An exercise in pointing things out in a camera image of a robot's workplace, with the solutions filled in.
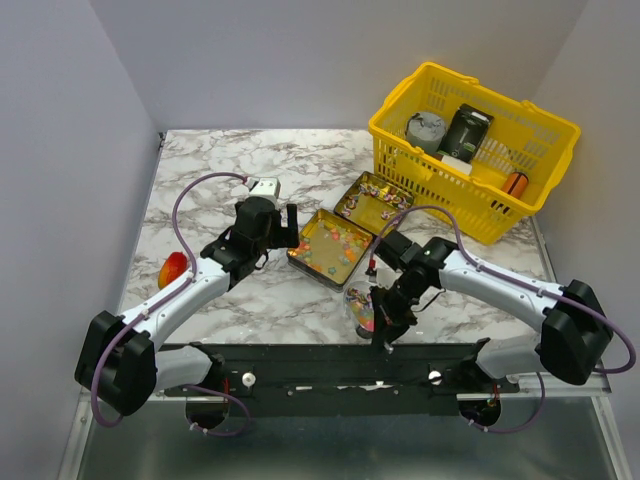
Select grey tape roll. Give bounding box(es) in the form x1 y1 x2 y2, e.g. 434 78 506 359
405 111 447 154

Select black product box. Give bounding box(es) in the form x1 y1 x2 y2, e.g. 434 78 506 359
438 103 494 163

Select clear glass jar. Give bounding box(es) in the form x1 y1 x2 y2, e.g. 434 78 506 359
343 281 374 329

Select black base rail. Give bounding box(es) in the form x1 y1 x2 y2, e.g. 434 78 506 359
166 343 523 418

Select purple cable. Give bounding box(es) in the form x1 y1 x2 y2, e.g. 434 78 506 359
92 172 251 429
374 204 639 435

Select silver metal scoop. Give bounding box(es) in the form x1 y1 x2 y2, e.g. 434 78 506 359
355 320 376 340

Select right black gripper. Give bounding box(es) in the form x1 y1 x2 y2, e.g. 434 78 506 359
370 273 429 351

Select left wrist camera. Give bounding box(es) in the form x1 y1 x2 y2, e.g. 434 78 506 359
246 177 281 204

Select orange cylinder bottle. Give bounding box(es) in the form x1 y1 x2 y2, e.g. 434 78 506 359
501 171 529 199

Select yellow plastic basket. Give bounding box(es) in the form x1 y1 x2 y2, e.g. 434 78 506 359
369 62 581 244

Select orange red toy fruit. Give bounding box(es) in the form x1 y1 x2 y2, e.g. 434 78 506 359
157 252 189 290

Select white box in basket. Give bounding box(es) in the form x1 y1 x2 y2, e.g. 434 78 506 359
441 155 472 176

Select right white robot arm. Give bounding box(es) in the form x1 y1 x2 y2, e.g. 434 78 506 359
371 231 613 392

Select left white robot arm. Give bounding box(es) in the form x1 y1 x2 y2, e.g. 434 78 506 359
74 196 299 416

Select aluminium frame rail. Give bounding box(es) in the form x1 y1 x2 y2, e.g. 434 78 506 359
79 369 614 401

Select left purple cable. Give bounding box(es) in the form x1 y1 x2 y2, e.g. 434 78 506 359
92 172 251 429

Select hinged candy tin box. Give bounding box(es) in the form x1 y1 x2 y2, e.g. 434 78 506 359
287 172 414 291

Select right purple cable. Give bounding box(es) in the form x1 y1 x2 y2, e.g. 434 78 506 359
374 204 639 435

